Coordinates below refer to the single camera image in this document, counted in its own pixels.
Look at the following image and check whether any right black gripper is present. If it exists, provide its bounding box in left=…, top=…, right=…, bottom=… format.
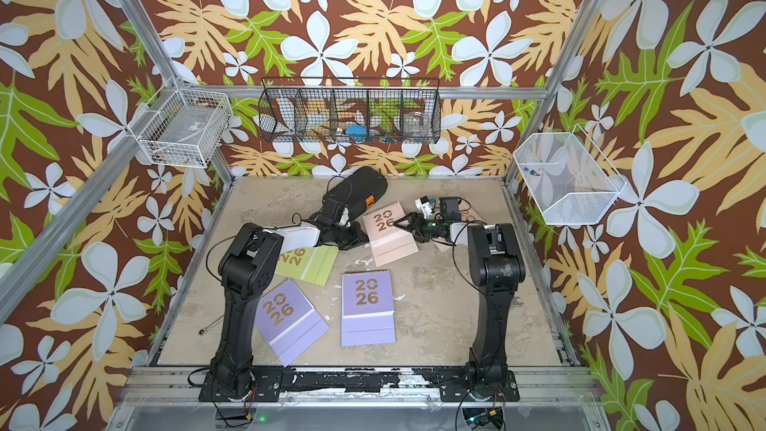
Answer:
left=395, top=212, right=446, bottom=243

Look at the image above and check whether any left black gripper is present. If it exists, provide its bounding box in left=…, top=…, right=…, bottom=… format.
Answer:
left=332, top=221, right=373, bottom=249

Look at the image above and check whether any pink 2026 calendar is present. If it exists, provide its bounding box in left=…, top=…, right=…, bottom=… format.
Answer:
left=362, top=202, right=419, bottom=269
left=433, top=208, right=485, bottom=251

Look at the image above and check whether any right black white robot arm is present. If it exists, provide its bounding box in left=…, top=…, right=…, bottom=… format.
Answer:
left=393, top=197, right=527, bottom=402

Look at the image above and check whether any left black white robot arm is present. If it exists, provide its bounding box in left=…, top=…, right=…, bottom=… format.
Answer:
left=199, top=194, right=376, bottom=404

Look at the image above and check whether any black case orange latch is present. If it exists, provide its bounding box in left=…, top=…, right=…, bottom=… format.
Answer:
left=322, top=167, right=388, bottom=215

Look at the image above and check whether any green 2026 calendar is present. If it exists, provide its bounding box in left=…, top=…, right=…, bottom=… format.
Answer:
left=276, top=247, right=339, bottom=287

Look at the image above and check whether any blue object in basket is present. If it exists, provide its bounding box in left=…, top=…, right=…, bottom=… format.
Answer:
left=345, top=124, right=368, bottom=143

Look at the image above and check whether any purple 2026 calendar centre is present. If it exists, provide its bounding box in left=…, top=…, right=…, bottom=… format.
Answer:
left=341, top=271, right=396, bottom=347

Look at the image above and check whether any purple 2026 calendar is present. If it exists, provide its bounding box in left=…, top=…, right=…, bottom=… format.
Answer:
left=255, top=279, right=329, bottom=366
left=341, top=271, right=396, bottom=347

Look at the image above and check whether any purple 2026 calendar left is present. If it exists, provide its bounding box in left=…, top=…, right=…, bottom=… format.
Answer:
left=255, top=279, right=329, bottom=366

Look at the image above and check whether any silver wrench left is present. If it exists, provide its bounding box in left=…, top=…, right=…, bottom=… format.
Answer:
left=199, top=316, right=223, bottom=336

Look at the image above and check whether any black wire basket back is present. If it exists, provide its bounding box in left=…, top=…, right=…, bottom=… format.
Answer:
left=255, top=77, right=443, bottom=144

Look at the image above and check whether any white wire basket right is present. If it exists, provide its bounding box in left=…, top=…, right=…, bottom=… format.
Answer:
left=514, top=126, right=628, bottom=227

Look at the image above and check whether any white wire basket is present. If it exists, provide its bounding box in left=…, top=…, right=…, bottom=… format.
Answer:
left=514, top=126, right=628, bottom=227
left=130, top=79, right=233, bottom=169

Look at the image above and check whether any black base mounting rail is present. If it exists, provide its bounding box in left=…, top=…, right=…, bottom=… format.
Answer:
left=187, top=365, right=521, bottom=403

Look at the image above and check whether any white wire basket left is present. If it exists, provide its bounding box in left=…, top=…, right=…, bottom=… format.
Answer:
left=130, top=79, right=233, bottom=169

